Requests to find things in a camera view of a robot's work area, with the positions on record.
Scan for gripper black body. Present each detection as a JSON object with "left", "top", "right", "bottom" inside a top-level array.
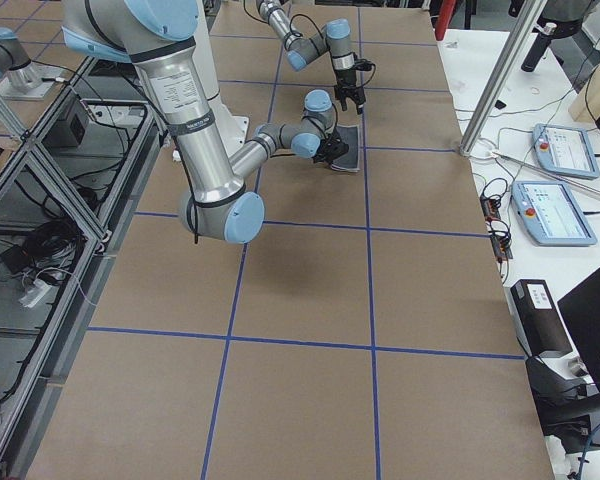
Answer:
[
  {"left": 313, "top": 133, "right": 349, "bottom": 164},
  {"left": 334, "top": 69, "right": 366, "bottom": 107}
]

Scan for pink and grey towel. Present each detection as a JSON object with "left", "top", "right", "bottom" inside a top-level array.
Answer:
[{"left": 330, "top": 125, "right": 360, "bottom": 173}]

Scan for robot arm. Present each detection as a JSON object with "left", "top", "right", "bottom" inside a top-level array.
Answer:
[
  {"left": 62, "top": 1, "right": 337, "bottom": 244},
  {"left": 256, "top": 1, "right": 375, "bottom": 114}
]

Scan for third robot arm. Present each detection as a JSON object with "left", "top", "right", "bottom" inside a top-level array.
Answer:
[{"left": 0, "top": 27, "right": 51, "bottom": 101}]

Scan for black orange electronics board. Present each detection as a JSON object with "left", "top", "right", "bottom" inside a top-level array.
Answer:
[{"left": 479, "top": 194, "right": 512, "bottom": 264}]

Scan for far teach pendant tablet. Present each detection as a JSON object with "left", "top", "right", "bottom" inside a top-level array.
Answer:
[{"left": 532, "top": 123, "right": 600, "bottom": 179}]

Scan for teach pendant tablet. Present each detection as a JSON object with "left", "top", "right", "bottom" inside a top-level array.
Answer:
[
  {"left": 511, "top": 181, "right": 597, "bottom": 247},
  {"left": 532, "top": 123, "right": 600, "bottom": 179}
]

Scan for near teach pendant tablet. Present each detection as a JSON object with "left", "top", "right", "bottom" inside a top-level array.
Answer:
[{"left": 511, "top": 181, "right": 597, "bottom": 247}]

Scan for black cylinder device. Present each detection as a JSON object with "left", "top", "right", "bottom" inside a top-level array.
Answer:
[{"left": 521, "top": 0, "right": 590, "bottom": 72}]

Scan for black box with label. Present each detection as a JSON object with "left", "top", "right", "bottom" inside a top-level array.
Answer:
[{"left": 510, "top": 279, "right": 573, "bottom": 358}]

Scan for white power strip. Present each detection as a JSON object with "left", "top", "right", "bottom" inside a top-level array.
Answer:
[{"left": 19, "top": 279, "right": 51, "bottom": 308}]

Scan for black monitor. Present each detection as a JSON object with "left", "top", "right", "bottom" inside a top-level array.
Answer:
[{"left": 525, "top": 267, "right": 600, "bottom": 453}]

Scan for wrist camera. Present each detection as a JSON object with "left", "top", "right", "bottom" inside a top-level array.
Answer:
[{"left": 353, "top": 58, "right": 376, "bottom": 72}]

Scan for aluminium frame post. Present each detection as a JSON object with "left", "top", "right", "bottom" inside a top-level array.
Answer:
[{"left": 458, "top": 0, "right": 547, "bottom": 157}]

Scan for aluminium frame rack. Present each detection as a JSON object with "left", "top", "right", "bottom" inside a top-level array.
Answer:
[{"left": 0, "top": 59, "right": 158, "bottom": 479}]

